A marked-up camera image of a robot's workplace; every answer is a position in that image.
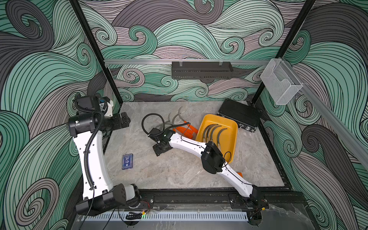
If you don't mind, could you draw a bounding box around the large wooden handle sickle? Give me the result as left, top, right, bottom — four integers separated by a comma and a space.
202, 124, 215, 142

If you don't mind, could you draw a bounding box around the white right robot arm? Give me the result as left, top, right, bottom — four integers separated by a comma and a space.
141, 113, 268, 210

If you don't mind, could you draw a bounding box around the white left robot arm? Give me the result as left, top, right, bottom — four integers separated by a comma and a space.
66, 93, 141, 216

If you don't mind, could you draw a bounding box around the yellow plastic storage tray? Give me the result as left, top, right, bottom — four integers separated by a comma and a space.
196, 114, 238, 163

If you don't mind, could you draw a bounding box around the blue playing card box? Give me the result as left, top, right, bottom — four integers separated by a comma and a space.
122, 153, 133, 170

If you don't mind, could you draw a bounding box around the black aluminium carrying case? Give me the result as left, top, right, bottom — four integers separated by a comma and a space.
217, 99, 261, 132

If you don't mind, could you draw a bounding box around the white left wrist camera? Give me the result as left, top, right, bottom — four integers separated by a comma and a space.
99, 97, 114, 117

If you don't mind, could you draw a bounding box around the aluminium horizontal wall rail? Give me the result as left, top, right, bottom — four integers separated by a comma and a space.
104, 58, 272, 66

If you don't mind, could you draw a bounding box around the white slotted cable duct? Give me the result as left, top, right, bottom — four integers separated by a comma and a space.
86, 211, 248, 222

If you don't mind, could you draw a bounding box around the black perforated wall shelf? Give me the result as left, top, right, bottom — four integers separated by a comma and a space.
172, 61, 234, 82

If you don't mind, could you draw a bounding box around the black vertical frame post left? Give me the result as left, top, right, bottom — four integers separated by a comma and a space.
69, 0, 123, 105

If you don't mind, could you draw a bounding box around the black vertical frame post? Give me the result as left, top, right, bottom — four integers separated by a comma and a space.
69, 0, 123, 105
250, 0, 316, 106

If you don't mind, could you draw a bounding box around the clear plastic wall bin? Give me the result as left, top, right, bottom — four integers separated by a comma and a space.
261, 58, 302, 105

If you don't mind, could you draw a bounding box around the black vertical frame post right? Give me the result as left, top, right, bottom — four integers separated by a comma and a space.
250, 0, 316, 106

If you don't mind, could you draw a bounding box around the aluminium right side rail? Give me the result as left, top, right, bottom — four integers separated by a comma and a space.
281, 59, 368, 169

